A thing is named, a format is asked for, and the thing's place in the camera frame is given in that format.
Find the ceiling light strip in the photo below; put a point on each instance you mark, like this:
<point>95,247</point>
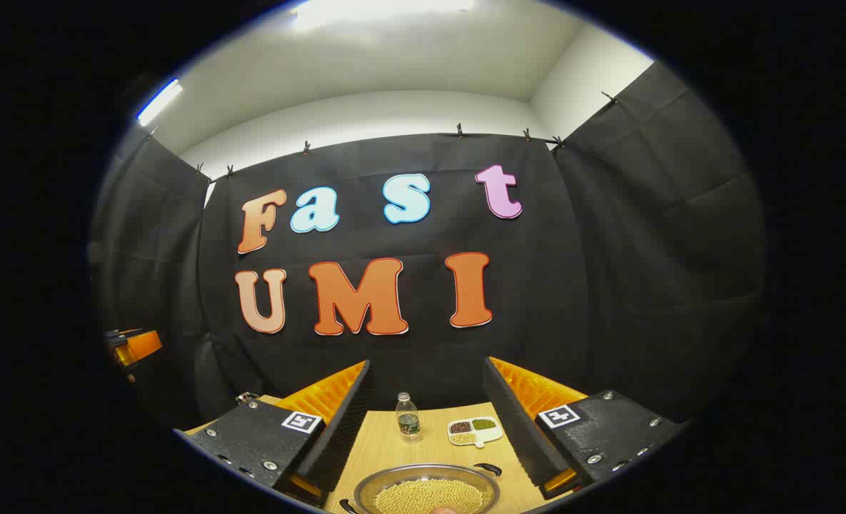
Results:
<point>158,103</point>

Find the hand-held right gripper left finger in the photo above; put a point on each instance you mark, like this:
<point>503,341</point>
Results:
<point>344,421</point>

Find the clear plastic water bottle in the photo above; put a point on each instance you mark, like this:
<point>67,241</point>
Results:
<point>408,417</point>

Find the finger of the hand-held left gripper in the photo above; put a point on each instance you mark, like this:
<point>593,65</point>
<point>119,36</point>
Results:
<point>145,345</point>

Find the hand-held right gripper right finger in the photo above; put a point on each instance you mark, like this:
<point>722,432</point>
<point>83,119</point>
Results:
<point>512,421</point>

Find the row of black cloth clips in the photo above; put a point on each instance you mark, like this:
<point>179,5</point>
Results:
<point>459,130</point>

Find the ceiling light panel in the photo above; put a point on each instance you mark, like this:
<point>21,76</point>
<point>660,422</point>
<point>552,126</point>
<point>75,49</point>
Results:
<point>380,11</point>

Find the pile of soybeans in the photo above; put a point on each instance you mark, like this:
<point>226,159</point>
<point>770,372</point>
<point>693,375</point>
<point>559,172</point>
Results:
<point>426,498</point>

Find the black backdrop cloth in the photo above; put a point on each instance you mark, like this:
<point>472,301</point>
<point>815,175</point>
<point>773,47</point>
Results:
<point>608,285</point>

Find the white divided dish of beans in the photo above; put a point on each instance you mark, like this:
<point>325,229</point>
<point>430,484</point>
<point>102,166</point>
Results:
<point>474,432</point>

